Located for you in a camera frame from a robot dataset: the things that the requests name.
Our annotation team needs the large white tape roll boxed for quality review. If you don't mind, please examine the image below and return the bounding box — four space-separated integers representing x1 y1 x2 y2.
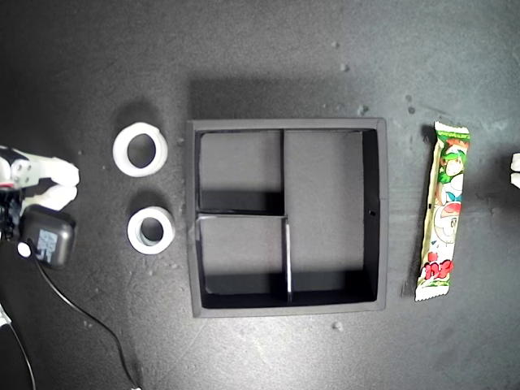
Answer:
112 121 169 177

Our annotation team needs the green printed snack bar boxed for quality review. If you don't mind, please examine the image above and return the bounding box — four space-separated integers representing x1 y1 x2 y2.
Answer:
414 120 471 302

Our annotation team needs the small white tape roll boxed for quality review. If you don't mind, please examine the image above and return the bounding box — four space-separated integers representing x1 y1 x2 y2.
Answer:
127 206 176 256

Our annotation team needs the black compartment tray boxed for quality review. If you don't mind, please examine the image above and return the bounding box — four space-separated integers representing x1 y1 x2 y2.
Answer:
185 117 389 319

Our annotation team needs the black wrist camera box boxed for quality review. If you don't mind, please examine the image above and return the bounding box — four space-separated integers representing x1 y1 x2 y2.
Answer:
16 204 77 270

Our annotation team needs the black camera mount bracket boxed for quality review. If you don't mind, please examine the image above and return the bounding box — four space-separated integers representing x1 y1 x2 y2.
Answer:
0 188 22 241

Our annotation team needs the black camera cable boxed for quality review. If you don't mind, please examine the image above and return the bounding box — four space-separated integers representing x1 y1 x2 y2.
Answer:
28 243 141 390

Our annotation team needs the thin black cable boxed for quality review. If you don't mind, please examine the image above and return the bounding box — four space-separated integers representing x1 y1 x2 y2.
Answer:
6 318 37 390

